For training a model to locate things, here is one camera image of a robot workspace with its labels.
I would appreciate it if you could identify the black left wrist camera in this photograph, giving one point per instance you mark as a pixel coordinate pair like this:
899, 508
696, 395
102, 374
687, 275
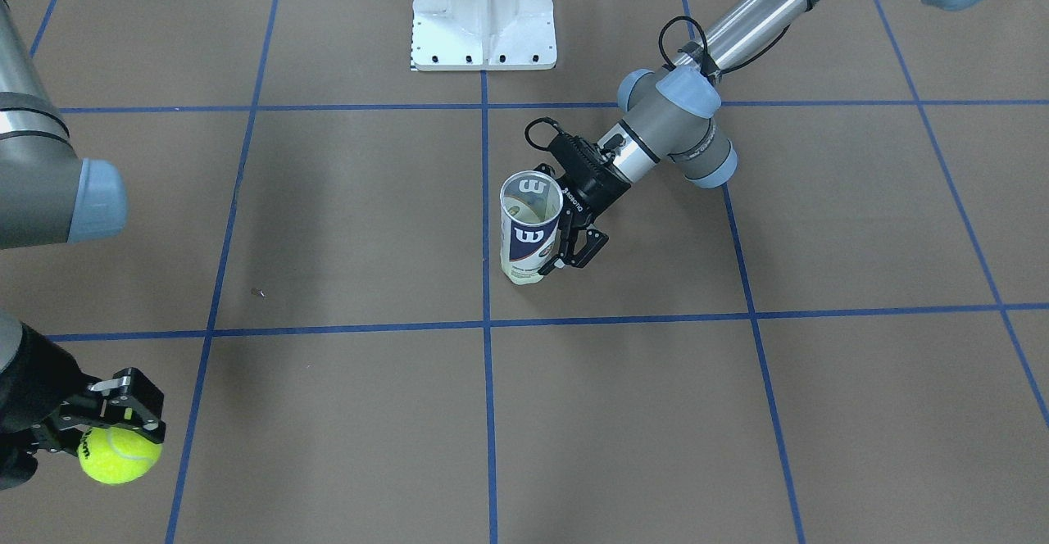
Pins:
574, 152

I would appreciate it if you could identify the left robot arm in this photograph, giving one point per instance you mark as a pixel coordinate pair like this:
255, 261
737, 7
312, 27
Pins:
668, 114

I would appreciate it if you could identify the yellow tennis ball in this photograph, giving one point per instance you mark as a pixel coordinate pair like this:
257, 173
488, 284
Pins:
116, 456

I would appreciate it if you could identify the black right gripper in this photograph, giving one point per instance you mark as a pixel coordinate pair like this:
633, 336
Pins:
43, 382

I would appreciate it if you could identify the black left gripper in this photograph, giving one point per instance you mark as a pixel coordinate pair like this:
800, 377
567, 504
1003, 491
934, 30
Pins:
597, 192

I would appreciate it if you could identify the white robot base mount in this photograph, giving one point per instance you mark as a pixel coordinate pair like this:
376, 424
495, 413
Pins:
483, 35

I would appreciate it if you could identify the white Wilson tennis ball can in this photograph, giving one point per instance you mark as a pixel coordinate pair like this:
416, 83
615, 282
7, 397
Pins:
530, 204

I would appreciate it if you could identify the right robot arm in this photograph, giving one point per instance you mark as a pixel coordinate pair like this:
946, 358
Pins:
51, 196

